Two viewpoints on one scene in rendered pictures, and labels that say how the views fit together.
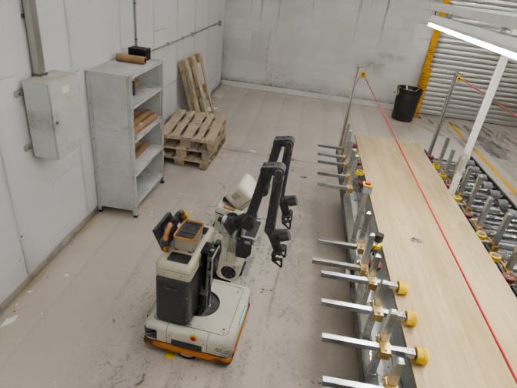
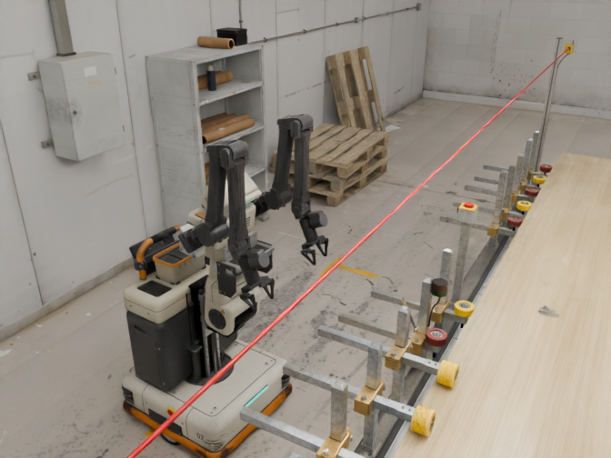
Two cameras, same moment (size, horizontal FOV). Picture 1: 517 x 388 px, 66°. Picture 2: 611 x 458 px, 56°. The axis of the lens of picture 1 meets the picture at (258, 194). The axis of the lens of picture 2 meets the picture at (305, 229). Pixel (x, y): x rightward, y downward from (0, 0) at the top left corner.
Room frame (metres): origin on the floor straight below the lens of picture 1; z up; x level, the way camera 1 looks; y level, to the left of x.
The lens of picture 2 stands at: (0.27, -1.18, 2.23)
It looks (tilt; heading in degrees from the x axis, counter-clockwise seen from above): 26 degrees down; 26
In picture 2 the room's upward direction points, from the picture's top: straight up
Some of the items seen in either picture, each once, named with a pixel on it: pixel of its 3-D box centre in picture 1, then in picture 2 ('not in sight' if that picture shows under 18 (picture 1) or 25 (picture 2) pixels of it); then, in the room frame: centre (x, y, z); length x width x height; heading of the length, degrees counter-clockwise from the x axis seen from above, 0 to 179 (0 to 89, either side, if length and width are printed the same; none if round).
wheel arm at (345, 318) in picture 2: (344, 265); (387, 332); (2.16, -0.64, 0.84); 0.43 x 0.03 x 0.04; 86
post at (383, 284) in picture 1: (373, 312); (372, 403); (1.69, -0.74, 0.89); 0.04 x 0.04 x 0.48; 86
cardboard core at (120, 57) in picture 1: (131, 58); (215, 43); (4.23, 1.50, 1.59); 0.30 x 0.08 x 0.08; 86
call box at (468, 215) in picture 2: (366, 188); (467, 214); (2.70, -0.81, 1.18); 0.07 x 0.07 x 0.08; 86
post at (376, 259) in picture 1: (368, 285); (399, 363); (1.94, -0.75, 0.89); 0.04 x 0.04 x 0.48; 86
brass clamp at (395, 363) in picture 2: (371, 279); (398, 353); (1.92, -0.75, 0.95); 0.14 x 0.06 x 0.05; 176
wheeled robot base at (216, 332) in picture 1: (200, 313); (208, 385); (2.23, 0.33, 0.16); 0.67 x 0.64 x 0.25; 81
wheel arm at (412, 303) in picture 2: (347, 245); (417, 305); (2.41, -0.70, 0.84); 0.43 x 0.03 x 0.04; 86
